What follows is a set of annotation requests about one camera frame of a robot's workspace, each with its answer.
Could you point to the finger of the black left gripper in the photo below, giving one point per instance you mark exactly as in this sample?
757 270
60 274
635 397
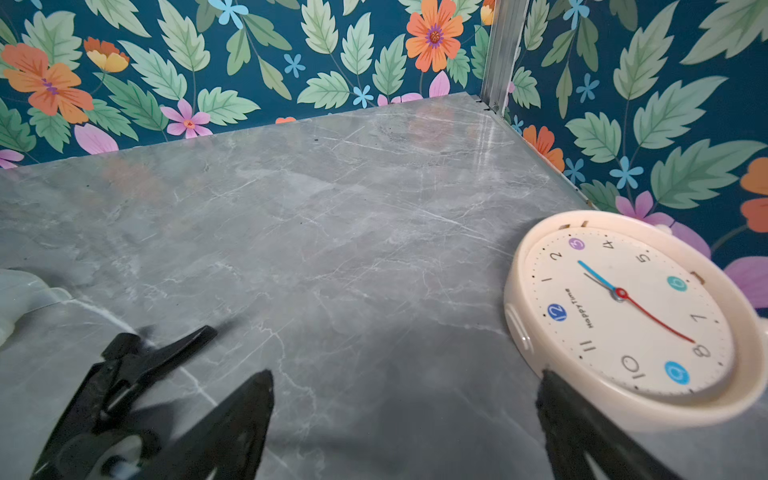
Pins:
109 389

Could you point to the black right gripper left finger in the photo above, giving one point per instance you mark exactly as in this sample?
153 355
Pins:
227 444

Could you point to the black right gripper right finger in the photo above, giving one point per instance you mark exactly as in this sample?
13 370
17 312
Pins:
578 436

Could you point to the cream round wall clock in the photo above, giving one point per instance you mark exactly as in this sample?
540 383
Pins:
641 324

